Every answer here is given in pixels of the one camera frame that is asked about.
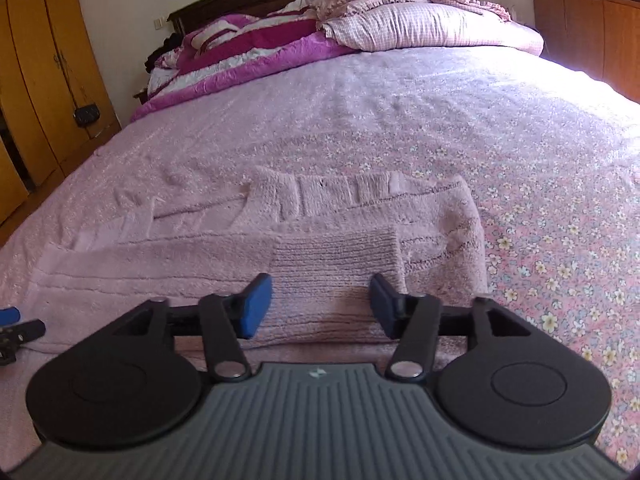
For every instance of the small black handbag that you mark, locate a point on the small black handbag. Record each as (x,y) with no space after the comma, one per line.
(87,116)

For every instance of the pink knitted cardigan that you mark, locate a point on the pink knitted cardigan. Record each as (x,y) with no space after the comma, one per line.
(325,260)

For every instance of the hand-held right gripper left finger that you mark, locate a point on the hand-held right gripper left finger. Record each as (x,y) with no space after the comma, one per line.
(255,305)

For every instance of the wooden wardrobe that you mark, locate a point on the wooden wardrobe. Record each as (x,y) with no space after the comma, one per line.
(40,60)

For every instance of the dark wooden nightstand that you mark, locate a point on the dark wooden nightstand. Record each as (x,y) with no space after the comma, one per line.
(140,97)

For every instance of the dark clothes pile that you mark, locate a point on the dark clothes pile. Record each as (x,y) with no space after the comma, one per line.
(160,55)

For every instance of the pink floral bedsheet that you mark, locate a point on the pink floral bedsheet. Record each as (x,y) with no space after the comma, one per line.
(550,235)

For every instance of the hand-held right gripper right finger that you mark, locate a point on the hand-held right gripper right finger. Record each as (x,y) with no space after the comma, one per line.
(384,305)

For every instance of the pink checked pillow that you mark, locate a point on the pink checked pillow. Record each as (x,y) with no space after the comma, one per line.
(425,25)

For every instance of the wooden side cabinet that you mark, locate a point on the wooden side cabinet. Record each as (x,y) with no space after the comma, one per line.
(590,35)

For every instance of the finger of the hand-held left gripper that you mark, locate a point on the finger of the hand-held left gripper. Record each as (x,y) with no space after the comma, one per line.
(25,332)
(9,317)

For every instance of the magenta and white quilt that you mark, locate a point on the magenta and white quilt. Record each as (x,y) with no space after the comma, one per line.
(260,60)

